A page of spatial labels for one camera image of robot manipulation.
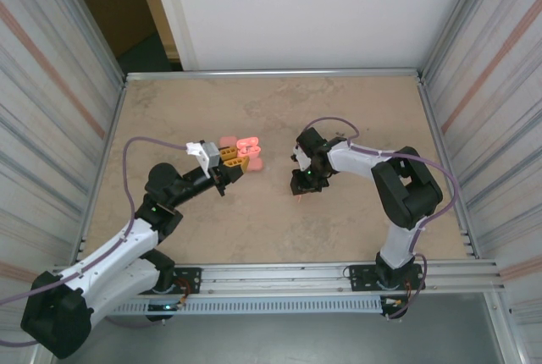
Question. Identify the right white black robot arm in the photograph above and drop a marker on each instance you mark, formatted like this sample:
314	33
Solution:
355	158

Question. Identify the aluminium table edge rail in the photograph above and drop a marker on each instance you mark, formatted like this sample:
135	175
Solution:
275	74

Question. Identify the white door frame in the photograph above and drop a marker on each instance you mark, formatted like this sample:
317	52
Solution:
178	12

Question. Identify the aluminium table side rail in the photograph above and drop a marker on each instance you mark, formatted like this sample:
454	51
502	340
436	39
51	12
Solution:
115	118
431	120

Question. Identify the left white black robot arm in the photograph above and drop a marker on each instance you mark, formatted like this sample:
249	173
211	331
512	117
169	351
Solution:
110	249

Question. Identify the brown wooden door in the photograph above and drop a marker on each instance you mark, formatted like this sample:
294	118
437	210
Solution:
110	4

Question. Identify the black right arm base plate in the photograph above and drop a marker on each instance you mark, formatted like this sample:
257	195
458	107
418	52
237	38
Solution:
360	277

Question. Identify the pink earbud charging case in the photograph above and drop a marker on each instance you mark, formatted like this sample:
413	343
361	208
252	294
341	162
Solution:
228	139
250	152
257	165

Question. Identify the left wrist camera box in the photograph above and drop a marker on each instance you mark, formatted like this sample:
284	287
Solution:
209	154

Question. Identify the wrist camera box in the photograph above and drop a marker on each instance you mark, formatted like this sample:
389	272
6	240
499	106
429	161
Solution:
209	154
301	161

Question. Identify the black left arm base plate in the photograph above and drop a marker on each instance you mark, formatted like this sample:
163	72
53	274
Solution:
190	279

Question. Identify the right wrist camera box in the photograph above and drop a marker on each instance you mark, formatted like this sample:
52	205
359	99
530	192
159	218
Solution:
301	161

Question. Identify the small green-lit circuit board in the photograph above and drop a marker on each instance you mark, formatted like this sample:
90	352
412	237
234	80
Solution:
167	307

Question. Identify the aluminium mounting rail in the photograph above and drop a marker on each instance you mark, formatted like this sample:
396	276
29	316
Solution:
275	275

